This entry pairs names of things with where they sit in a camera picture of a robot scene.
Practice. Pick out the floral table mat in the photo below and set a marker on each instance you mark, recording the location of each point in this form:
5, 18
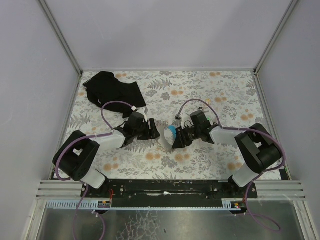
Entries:
235, 101

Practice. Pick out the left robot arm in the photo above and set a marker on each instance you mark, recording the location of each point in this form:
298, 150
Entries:
76, 156

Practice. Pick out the black cloth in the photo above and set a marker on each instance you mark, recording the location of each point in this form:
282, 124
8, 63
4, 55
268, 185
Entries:
104, 87

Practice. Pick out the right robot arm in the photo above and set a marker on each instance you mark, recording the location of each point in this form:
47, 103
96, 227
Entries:
258, 148

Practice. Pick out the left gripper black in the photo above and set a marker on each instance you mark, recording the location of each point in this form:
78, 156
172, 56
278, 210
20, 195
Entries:
147, 130

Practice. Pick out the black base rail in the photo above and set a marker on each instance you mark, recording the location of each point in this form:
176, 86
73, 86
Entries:
138, 194

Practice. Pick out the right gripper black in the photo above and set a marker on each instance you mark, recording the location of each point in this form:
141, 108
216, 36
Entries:
184, 135

